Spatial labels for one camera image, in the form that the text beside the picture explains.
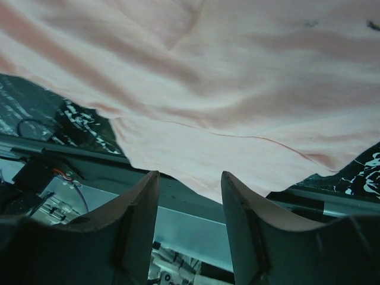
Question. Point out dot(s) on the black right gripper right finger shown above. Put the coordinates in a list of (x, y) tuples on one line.
[(271, 245)]

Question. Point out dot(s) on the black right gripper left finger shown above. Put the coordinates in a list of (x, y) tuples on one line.
[(109, 245)]

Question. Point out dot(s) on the peach t shirt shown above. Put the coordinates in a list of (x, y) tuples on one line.
[(272, 91)]

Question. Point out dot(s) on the aluminium front rail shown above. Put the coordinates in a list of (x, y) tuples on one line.
[(178, 205)]

